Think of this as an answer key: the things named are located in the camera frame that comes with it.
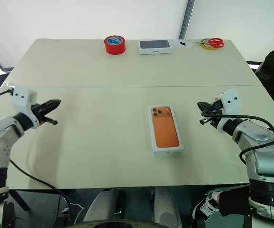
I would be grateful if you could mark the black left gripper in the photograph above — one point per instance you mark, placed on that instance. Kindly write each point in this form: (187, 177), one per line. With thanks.
(39, 114)

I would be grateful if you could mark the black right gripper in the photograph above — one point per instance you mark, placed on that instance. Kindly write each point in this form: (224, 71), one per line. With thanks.
(216, 108)

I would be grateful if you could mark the orange phone box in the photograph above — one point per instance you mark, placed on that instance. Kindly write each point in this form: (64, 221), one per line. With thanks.
(165, 129)

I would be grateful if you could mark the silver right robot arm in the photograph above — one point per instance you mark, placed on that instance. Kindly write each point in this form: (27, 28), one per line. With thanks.
(258, 142)

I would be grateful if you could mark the white box with dark phone print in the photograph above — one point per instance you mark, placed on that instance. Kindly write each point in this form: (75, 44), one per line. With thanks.
(154, 46)

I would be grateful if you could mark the yellow tape roll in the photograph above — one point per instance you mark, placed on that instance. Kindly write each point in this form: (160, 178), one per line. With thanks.
(207, 47)

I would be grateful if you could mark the small black clip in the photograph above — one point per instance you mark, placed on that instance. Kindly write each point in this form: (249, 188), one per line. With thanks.
(182, 43)

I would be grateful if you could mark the person in dark clothes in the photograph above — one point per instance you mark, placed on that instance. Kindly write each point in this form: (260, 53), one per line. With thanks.
(272, 78)

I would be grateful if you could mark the red tape roll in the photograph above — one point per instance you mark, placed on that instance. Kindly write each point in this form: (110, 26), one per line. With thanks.
(114, 48)

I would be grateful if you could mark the black and white sneaker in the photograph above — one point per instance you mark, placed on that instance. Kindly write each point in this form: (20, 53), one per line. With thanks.
(204, 205)

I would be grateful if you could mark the dark trouser leg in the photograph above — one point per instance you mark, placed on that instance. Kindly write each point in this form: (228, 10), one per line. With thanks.
(234, 200)

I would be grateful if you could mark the black table brace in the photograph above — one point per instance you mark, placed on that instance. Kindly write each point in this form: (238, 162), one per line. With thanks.
(19, 200)

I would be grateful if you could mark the grey metal pole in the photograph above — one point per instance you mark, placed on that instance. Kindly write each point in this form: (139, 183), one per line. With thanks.
(186, 19)

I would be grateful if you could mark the white rounded robot leg shell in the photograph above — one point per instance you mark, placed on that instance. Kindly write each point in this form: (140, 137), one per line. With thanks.
(100, 206)
(166, 206)

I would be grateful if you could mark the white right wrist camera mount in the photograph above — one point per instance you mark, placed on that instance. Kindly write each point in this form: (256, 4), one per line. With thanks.
(231, 99)

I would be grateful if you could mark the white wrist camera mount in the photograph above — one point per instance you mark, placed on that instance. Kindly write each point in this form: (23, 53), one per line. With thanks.
(22, 96)
(231, 99)

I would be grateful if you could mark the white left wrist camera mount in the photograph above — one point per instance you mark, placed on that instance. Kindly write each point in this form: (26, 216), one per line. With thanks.
(22, 96)

